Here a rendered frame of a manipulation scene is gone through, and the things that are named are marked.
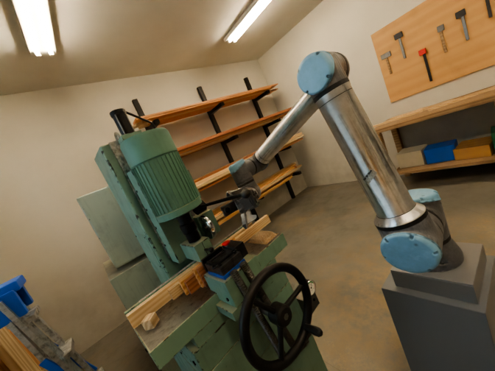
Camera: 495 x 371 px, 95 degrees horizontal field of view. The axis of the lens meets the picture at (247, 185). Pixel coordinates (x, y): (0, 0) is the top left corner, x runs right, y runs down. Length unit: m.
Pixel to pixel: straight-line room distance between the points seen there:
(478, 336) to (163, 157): 1.18
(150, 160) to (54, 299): 2.58
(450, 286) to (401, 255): 0.26
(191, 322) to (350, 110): 0.78
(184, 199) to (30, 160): 2.53
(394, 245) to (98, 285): 2.95
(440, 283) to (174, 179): 0.98
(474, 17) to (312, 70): 2.92
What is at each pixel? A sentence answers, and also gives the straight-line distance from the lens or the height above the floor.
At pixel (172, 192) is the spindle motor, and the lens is 0.82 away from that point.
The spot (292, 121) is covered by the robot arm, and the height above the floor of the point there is 1.31.
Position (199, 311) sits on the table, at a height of 0.89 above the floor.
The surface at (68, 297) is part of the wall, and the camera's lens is 3.24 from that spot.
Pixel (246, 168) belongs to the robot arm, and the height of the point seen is 1.19.
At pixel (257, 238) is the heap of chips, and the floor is 0.92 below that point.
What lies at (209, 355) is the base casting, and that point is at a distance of 0.88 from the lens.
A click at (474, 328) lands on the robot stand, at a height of 0.47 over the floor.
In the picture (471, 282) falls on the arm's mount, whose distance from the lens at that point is 1.05.
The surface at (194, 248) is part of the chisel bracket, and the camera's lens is 0.89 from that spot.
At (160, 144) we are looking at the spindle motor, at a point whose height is 1.41.
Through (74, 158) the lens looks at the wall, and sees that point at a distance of 3.20.
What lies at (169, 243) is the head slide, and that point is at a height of 1.06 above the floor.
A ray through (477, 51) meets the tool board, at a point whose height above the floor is 1.23.
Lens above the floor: 1.29
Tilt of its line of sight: 9 degrees down
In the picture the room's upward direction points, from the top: 24 degrees counter-clockwise
